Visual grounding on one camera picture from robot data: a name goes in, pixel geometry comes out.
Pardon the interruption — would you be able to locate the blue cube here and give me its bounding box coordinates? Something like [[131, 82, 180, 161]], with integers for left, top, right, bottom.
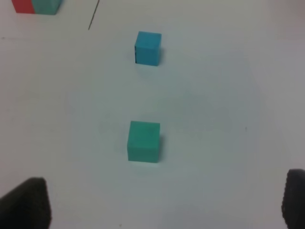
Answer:
[[134, 31, 162, 66]]

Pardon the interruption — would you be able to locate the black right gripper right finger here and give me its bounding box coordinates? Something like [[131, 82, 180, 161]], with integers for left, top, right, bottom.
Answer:
[[281, 169, 305, 229]]

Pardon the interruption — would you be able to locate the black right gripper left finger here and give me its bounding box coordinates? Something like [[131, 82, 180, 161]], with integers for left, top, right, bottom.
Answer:
[[0, 177, 51, 229]]

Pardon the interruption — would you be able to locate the template red cube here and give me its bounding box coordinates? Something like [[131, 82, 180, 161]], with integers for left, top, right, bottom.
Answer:
[[11, 0, 35, 14]]

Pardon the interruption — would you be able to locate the template green cube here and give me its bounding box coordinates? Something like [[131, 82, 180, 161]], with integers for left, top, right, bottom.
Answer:
[[31, 0, 62, 15]]

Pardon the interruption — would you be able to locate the loose green cube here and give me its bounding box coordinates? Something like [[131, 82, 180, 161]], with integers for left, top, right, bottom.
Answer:
[[127, 121, 161, 163]]

